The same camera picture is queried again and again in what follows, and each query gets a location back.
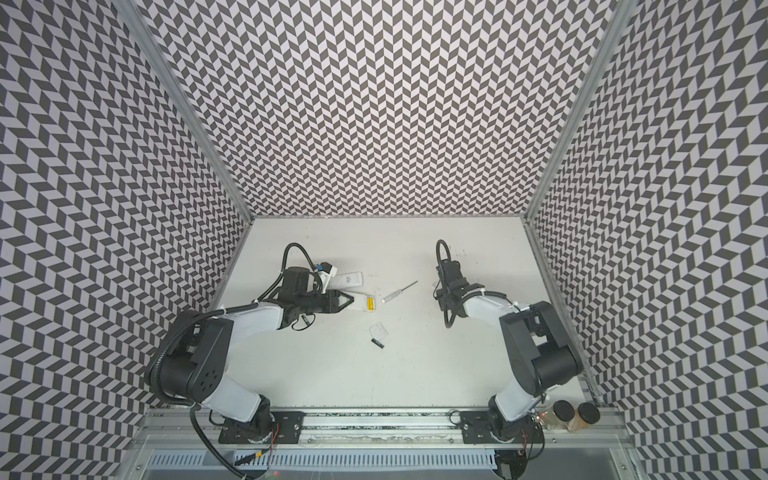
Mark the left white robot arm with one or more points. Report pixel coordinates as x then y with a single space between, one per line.
189 367

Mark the white battery cover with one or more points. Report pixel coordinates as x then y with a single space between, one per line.
378 331

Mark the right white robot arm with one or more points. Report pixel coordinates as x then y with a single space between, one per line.
541 353

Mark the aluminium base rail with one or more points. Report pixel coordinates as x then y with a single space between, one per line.
408 427

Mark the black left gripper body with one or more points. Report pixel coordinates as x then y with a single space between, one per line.
308 302

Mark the white remote with green buttons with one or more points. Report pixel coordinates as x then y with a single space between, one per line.
348 280

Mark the clear-handled screwdriver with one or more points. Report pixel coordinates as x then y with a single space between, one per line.
391 296

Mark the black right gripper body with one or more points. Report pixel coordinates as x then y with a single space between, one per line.
450 287

